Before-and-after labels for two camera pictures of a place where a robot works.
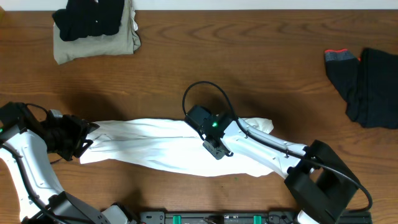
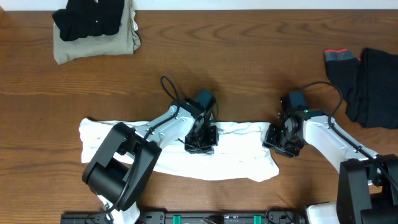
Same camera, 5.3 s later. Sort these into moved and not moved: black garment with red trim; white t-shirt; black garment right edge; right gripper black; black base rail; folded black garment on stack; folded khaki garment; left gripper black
Moved: white t-shirt; right gripper black; left gripper black
Not moved: folded khaki garment; folded black garment on stack; black garment right edge; black garment with red trim; black base rail
